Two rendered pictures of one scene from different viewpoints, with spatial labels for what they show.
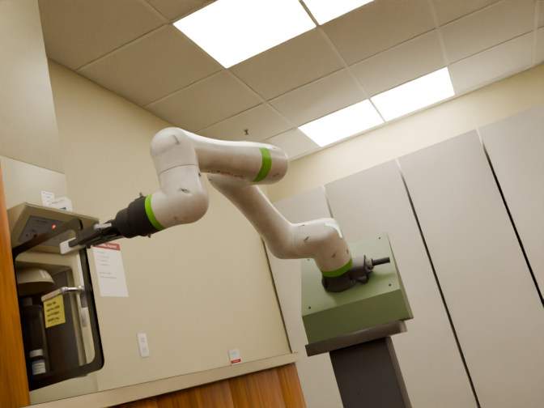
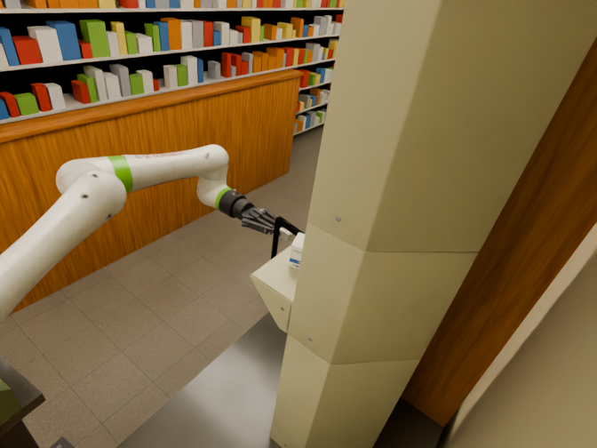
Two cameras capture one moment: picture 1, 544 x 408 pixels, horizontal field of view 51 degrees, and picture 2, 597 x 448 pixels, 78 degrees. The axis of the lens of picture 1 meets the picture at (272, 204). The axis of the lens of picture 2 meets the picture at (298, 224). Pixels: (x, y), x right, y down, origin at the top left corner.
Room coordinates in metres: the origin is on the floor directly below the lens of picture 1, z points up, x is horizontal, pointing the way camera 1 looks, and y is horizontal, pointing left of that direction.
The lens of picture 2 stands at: (2.36, 0.77, 2.06)
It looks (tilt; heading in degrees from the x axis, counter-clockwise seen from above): 36 degrees down; 192
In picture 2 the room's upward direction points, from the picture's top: 9 degrees clockwise
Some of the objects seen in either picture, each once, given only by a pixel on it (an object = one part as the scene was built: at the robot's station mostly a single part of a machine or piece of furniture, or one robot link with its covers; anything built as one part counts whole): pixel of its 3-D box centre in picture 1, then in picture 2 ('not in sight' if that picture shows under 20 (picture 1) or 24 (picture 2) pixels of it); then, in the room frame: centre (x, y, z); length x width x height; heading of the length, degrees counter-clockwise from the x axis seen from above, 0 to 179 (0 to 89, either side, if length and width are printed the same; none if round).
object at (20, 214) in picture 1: (53, 230); (311, 268); (1.70, 0.68, 1.46); 0.32 x 0.11 x 0.10; 161
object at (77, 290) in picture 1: (60, 294); not in sight; (1.43, 0.58, 1.20); 0.10 x 0.05 x 0.03; 63
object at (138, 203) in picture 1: (146, 214); (234, 203); (1.33, 0.30, 1.31); 0.09 x 0.06 x 0.12; 161
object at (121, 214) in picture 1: (121, 225); (248, 212); (1.35, 0.37, 1.31); 0.09 x 0.08 x 0.07; 71
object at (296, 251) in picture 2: (61, 209); (304, 252); (1.74, 0.66, 1.54); 0.05 x 0.05 x 0.06; 89
